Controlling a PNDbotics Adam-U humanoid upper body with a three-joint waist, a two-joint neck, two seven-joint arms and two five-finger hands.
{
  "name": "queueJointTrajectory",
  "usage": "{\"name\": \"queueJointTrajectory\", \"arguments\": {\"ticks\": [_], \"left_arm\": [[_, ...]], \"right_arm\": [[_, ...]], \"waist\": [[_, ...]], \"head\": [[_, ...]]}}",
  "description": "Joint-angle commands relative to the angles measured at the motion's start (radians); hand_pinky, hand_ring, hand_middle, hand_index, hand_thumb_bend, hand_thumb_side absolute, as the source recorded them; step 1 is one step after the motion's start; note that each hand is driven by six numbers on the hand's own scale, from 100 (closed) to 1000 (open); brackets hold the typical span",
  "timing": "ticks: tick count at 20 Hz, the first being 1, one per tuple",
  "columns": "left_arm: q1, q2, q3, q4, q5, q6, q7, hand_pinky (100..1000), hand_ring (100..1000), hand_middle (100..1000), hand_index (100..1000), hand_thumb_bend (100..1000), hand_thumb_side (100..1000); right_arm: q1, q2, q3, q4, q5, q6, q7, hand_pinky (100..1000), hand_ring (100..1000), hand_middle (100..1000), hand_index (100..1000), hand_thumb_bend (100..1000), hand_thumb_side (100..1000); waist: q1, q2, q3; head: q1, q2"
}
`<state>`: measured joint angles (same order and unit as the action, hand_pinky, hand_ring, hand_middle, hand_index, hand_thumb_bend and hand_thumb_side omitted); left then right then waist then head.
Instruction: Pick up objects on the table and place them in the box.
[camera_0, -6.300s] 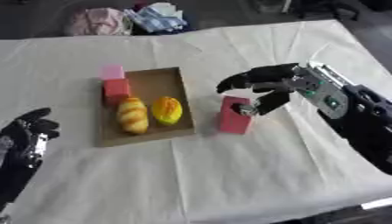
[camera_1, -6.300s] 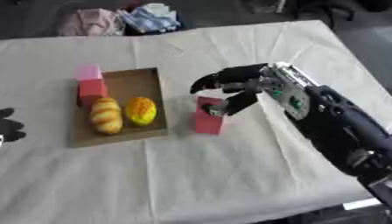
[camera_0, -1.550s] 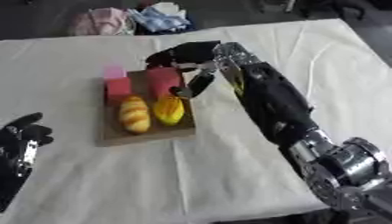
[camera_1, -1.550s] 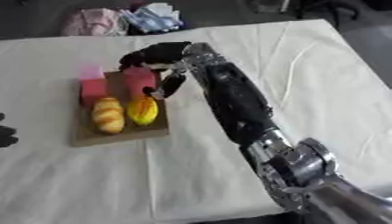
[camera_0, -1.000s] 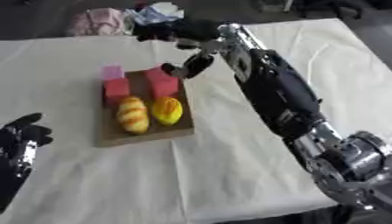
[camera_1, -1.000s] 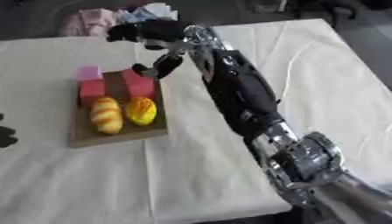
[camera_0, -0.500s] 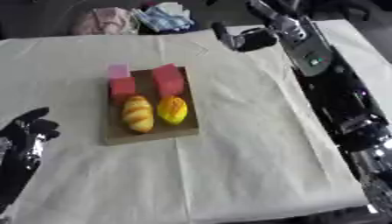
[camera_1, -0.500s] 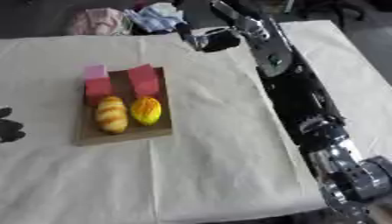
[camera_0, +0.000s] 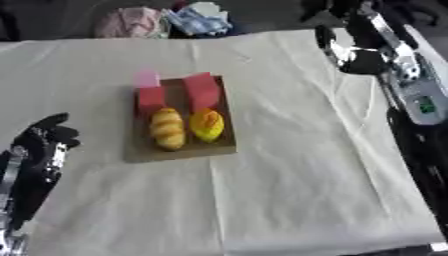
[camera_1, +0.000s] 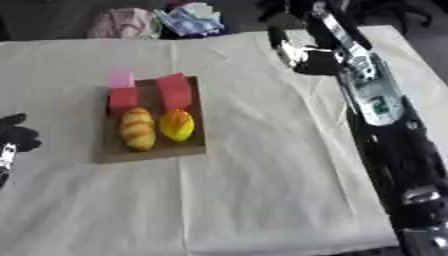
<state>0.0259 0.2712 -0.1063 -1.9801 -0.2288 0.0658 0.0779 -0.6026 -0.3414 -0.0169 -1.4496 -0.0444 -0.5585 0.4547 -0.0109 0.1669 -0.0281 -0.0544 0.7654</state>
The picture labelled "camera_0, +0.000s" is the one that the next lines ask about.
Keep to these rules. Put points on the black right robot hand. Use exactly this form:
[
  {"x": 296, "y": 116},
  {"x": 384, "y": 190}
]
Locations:
[{"x": 364, "y": 61}]

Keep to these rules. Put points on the brown cardboard box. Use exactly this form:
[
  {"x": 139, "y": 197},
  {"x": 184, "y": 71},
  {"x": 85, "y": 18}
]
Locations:
[{"x": 181, "y": 153}]

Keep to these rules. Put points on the silver and black right robot arm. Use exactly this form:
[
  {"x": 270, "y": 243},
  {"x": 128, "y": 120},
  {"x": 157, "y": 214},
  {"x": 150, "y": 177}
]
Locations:
[{"x": 423, "y": 100}]

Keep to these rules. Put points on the pink block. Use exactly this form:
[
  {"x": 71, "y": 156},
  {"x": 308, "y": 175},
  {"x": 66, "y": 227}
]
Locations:
[{"x": 146, "y": 79}]

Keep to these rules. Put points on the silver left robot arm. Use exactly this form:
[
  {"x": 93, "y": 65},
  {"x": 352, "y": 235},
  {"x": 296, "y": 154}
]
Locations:
[{"x": 8, "y": 245}]

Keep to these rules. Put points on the yellow orange toy fruit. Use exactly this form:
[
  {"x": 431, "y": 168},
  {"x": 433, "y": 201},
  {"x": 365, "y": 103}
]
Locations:
[{"x": 206, "y": 125}]

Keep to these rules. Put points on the toy bread loaf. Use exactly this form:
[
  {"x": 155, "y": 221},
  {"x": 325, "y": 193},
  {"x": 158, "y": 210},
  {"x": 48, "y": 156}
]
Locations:
[{"x": 168, "y": 129}]

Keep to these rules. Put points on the pink bag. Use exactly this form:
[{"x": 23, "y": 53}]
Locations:
[{"x": 128, "y": 23}]

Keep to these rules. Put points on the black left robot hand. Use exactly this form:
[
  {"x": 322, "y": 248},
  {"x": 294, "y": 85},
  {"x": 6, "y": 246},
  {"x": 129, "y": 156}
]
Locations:
[{"x": 41, "y": 133}]

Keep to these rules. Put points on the blue and white cloth bundle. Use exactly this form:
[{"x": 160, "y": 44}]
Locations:
[{"x": 198, "y": 19}]

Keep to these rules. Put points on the small red block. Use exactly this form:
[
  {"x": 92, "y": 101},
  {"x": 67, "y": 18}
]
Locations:
[{"x": 151, "y": 99}]

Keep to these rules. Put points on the large red block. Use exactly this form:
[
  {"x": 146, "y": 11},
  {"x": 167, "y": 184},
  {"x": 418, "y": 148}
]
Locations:
[{"x": 202, "y": 90}]

